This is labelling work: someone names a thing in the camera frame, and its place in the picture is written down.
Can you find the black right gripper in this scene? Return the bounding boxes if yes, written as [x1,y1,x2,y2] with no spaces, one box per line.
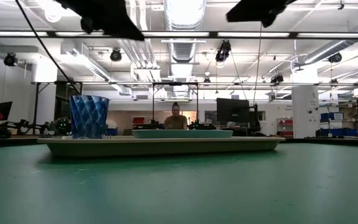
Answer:
[227,0,298,28]

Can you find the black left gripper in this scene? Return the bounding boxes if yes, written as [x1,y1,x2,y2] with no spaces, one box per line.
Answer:
[56,0,145,41]

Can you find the blue faceted plastic cup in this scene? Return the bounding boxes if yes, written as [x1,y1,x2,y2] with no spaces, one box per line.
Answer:
[69,95,110,139]

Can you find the turquoise plastic plate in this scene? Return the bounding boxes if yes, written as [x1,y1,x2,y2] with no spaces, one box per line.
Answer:
[131,129,234,139]

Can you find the beige plastic tray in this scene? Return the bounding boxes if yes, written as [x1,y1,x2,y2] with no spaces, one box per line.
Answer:
[37,136,286,157]

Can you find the black ceiling spotlight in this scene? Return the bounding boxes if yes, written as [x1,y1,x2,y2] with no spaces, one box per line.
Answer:
[328,52,343,64]
[4,52,18,67]
[109,49,123,62]
[215,40,232,63]

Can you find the person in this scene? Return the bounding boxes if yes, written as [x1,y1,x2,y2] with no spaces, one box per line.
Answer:
[163,101,188,130]

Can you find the white square pillar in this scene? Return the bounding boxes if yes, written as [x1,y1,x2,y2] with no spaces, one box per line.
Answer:
[291,85,320,139]

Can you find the red storage bins rack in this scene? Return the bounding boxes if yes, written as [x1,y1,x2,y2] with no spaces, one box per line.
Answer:
[277,118,294,137]

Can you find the blue storage bins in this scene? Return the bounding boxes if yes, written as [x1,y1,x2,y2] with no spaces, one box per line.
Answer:
[320,111,344,122]

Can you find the overhead light bar frame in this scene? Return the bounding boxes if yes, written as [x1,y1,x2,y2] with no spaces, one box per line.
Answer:
[0,30,358,40]

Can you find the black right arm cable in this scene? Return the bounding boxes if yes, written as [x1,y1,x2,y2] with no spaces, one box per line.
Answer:
[252,22,263,106]

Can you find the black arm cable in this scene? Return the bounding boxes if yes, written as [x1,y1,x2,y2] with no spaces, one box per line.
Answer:
[14,0,82,95]
[252,22,263,106]

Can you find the silver ventilation duct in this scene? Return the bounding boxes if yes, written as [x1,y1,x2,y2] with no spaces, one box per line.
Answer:
[163,0,207,97]

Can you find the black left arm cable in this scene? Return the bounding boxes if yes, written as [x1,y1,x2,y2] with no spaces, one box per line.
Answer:
[14,0,82,95]

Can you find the black background station frame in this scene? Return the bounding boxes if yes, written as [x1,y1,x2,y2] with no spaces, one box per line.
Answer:
[31,81,83,135]

